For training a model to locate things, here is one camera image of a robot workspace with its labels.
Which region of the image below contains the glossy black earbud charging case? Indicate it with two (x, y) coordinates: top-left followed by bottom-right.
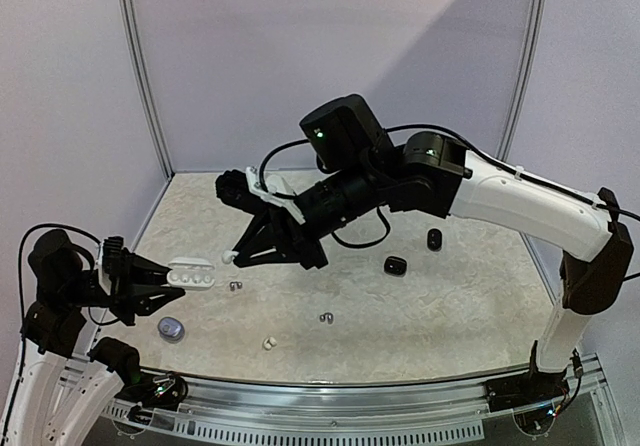
(383, 256), (408, 277)

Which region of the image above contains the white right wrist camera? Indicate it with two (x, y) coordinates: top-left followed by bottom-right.
(215, 167), (305, 224)

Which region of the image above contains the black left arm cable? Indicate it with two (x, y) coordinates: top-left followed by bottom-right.
(17, 223), (121, 327)

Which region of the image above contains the white earbud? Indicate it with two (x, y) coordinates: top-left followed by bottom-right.
(263, 336), (278, 351)
(221, 250), (237, 264)

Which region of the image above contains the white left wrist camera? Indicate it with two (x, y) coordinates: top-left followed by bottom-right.
(96, 236), (124, 295)

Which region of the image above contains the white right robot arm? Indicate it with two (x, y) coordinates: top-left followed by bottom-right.
(223, 94), (634, 402)

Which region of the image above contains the aluminium corner post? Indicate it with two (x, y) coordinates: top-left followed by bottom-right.
(496, 0), (546, 161)
(119, 0), (175, 181)

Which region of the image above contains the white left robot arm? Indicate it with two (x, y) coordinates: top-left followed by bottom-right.
(1, 223), (188, 445)

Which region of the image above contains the white oval charging case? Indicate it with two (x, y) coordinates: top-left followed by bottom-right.
(167, 257), (215, 291)

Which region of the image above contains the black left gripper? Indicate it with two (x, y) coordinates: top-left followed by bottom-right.
(61, 245), (185, 324)

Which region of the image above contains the silver blue charging case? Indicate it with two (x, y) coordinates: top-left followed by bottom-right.
(157, 317), (185, 343)

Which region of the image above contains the aluminium left corner post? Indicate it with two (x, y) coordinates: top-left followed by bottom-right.
(119, 0), (175, 181)

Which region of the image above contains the white perforated cable tray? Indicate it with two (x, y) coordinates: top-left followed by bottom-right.
(80, 400), (487, 445)

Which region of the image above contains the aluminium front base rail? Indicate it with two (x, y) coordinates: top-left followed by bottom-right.
(64, 350), (616, 440)

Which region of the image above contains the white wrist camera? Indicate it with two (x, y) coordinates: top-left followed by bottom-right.
(215, 167), (305, 224)
(96, 236), (124, 295)

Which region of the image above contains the small black case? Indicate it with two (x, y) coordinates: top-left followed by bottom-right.
(427, 228), (443, 251)

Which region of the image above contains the aluminium right corner post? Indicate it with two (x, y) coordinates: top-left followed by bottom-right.
(496, 0), (546, 161)

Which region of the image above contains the silver earbud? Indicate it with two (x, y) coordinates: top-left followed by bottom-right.
(229, 281), (243, 292)
(319, 312), (334, 325)

